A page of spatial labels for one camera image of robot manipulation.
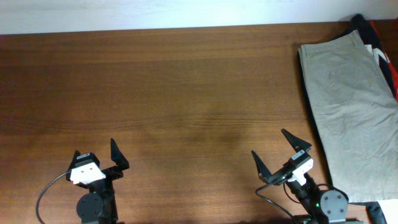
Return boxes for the khaki shorts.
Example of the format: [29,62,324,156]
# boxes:
[298,31,397,202]

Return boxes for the black red printed t-shirt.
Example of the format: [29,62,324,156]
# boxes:
[336,14,397,100]

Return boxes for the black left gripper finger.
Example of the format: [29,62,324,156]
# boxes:
[66,150,81,181]
[110,138,129,170]

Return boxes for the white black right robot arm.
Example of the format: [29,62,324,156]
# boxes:
[251,129,360,224]

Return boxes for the white cloth corner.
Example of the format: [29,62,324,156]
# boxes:
[378,199,398,224]

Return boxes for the black right camera cable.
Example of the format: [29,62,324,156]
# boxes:
[255,182,301,224]

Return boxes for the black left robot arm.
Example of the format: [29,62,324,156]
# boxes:
[66,139,129,224]

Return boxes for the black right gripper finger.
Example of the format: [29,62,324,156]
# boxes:
[251,150,272,182]
[281,129,312,152]

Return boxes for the dark navy shorts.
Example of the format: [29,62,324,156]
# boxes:
[297,53,387,224]

